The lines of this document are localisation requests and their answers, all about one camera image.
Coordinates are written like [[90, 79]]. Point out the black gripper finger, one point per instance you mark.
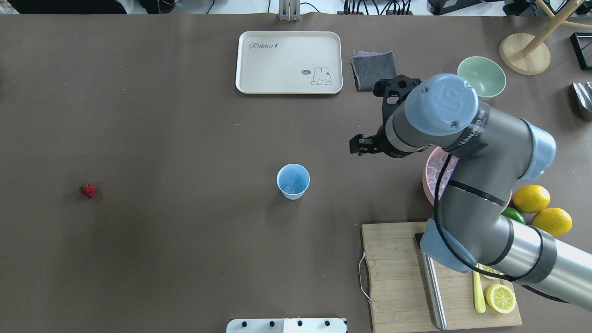
[[361, 141], [360, 150]]

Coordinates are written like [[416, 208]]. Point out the yellow plastic knife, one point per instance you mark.
[[478, 296]]

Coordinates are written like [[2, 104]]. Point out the grey folded cloth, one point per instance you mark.
[[370, 66]]

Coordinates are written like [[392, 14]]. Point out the yellow lemon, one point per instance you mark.
[[554, 220], [531, 198]]

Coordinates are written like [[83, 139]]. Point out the wooden cup stand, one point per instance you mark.
[[527, 54]]

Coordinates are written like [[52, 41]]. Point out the green ceramic bowl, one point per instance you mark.
[[484, 75]]

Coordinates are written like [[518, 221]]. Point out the light blue plastic cup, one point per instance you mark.
[[296, 175]]

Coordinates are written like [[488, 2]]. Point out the cream rabbit tray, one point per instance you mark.
[[289, 62]]

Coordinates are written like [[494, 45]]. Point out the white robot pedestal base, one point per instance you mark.
[[288, 325]]

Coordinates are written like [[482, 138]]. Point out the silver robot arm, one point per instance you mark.
[[493, 151]]

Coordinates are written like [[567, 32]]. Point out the steel muddler black tip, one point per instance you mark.
[[434, 292]]

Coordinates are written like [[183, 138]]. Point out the black mirrored tray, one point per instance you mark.
[[582, 47]]

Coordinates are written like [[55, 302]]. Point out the lemon half slice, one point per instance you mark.
[[500, 298]]

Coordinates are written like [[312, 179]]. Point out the red strawberry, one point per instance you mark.
[[88, 190]]

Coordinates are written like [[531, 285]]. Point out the green lime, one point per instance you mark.
[[514, 214]]

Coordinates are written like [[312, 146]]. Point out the black gripper body ice side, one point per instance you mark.
[[382, 137]]

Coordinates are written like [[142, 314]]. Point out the steel ice scoop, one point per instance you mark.
[[582, 92]]

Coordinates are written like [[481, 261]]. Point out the pink bowl of ice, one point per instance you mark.
[[433, 169]]

